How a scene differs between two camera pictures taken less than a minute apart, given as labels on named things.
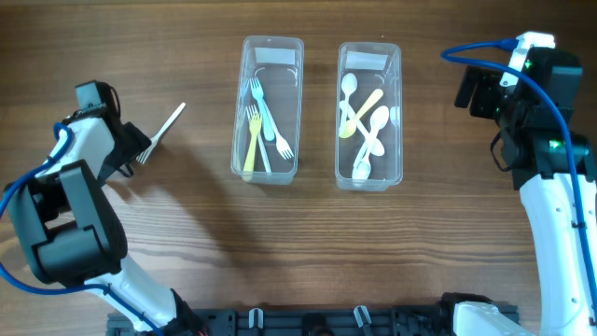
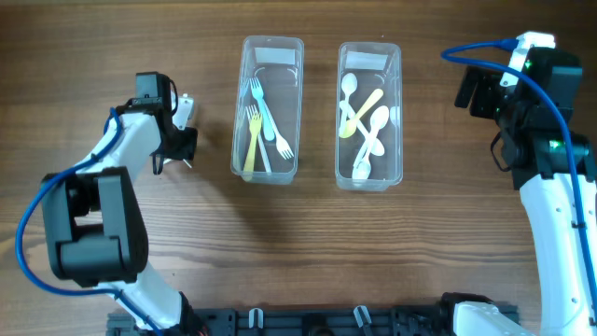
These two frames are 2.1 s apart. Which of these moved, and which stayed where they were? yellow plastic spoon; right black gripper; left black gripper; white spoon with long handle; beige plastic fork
Moved: left black gripper
Stayed: white spoon with long handle; yellow plastic spoon; beige plastic fork; right black gripper
